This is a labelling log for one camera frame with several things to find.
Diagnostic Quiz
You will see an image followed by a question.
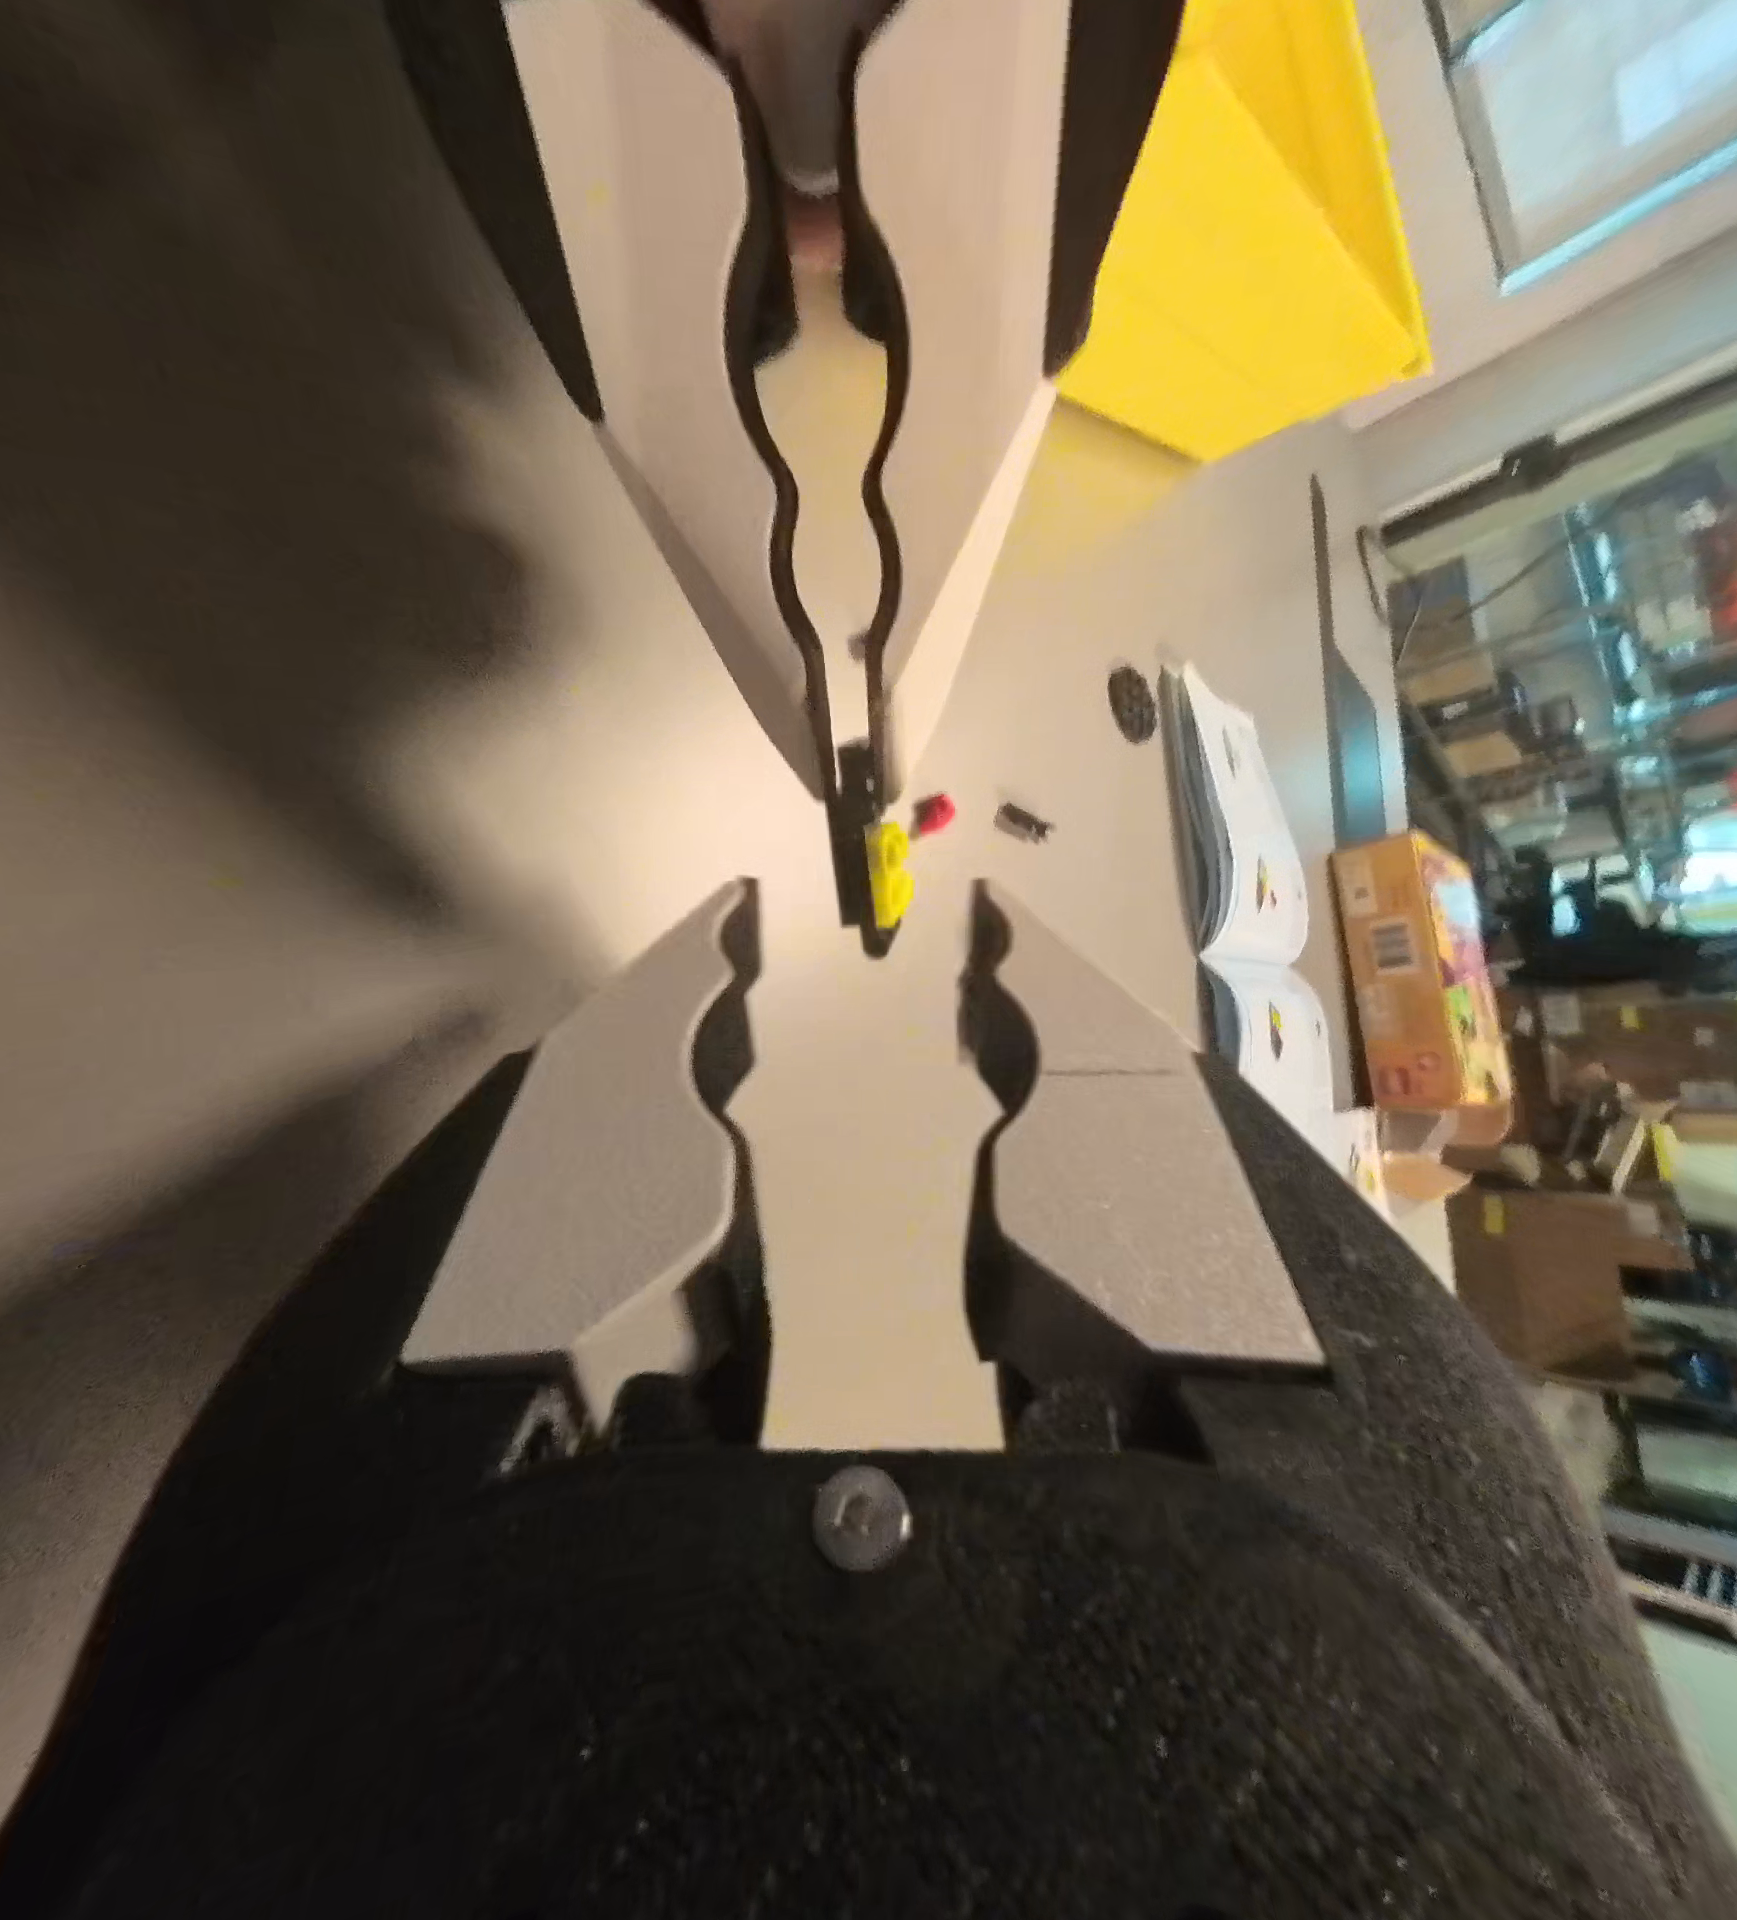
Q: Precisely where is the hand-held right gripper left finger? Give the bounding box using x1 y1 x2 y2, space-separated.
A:
401 875 768 1422

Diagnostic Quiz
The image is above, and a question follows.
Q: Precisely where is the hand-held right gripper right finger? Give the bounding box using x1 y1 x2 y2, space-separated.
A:
959 875 1333 1374

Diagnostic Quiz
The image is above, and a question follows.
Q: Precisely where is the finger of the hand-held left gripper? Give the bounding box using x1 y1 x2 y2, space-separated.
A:
502 0 841 803
850 0 1074 792

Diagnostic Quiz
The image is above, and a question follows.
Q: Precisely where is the yellow plastic bin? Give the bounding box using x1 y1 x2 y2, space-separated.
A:
1055 0 1434 465

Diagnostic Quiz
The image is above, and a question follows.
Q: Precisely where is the black brick block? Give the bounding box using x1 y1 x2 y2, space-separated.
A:
833 744 918 964

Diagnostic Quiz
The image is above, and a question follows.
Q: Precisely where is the closed instruction booklet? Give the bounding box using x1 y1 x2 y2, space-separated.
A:
1340 1106 1472 1219

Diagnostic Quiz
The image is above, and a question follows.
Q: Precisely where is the orange cardboard toy box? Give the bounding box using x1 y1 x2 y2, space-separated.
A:
1328 827 1516 1114

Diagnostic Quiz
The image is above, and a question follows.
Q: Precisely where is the open instruction booklet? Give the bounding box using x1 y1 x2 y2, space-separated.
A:
1158 658 1336 1159

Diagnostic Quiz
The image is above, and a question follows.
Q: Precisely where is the black office chair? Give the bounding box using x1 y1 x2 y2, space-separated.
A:
1505 845 1737 993

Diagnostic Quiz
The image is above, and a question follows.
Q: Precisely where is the black upright stand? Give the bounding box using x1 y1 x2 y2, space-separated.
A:
1385 320 1737 552

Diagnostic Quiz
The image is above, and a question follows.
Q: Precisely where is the metal storage shelf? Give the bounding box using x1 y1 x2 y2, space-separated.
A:
1390 446 1737 906

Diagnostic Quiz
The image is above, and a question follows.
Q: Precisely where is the large paned window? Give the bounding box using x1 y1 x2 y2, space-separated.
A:
1420 0 1737 298

